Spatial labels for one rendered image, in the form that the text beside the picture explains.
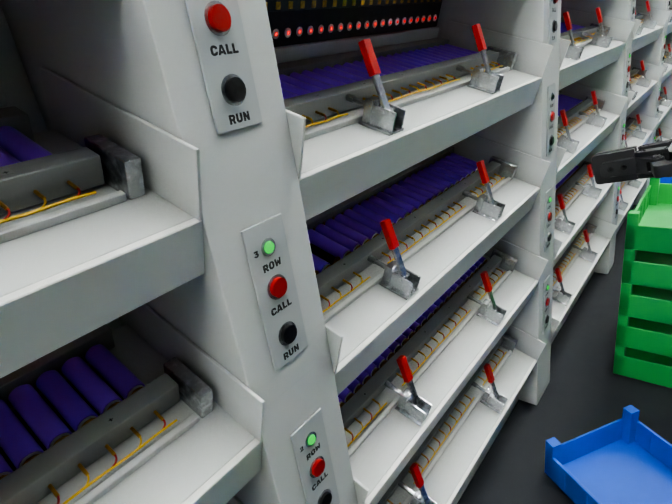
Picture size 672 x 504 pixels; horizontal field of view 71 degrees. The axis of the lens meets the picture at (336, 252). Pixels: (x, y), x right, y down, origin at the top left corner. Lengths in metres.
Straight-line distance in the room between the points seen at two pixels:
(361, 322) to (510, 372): 0.59
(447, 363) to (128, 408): 0.49
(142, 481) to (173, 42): 0.30
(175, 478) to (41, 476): 0.09
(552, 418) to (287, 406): 0.83
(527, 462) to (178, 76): 0.95
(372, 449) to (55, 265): 0.45
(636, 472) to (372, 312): 0.70
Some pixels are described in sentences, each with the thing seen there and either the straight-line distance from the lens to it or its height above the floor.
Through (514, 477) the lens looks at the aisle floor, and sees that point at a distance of 1.05.
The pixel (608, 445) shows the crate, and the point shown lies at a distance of 1.13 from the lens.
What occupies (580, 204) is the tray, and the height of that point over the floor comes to 0.33.
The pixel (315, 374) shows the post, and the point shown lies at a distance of 0.44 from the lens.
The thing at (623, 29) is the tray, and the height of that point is 0.73.
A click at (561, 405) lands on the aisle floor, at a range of 1.21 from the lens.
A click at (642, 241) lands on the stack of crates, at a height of 0.34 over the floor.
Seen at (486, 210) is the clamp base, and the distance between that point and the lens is 0.78.
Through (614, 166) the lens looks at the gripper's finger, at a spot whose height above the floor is 0.63.
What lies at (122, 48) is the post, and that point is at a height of 0.81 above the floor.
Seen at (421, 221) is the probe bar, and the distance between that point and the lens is 0.68.
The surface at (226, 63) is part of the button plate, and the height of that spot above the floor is 0.79.
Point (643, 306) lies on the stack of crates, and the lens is 1.21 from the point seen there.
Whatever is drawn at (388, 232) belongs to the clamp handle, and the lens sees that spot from 0.54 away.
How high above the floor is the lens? 0.78
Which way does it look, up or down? 22 degrees down
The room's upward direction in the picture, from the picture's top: 9 degrees counter-clockwise
